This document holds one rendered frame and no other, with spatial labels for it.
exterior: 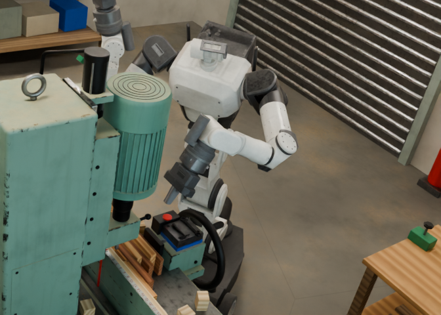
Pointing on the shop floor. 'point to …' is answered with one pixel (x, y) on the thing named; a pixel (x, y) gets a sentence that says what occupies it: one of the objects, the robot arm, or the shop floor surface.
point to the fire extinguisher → (433, 178)
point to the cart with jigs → (404, 276)
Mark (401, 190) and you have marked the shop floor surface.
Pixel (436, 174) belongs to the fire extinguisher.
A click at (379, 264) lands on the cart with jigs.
